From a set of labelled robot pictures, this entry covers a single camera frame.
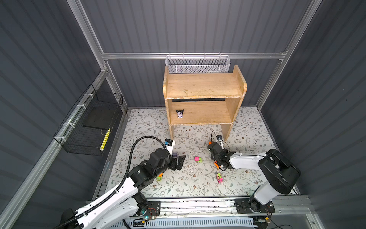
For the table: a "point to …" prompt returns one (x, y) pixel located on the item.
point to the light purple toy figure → (174, 154)
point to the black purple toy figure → (179, 113)
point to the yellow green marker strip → (105, 139)
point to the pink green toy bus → (219, 179)
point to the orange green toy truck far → (209, 142)
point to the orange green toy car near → (159, 177)
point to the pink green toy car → (197, 159)
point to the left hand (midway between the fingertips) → (178, 154)
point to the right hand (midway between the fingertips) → (217, 150)
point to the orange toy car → (216, 164)
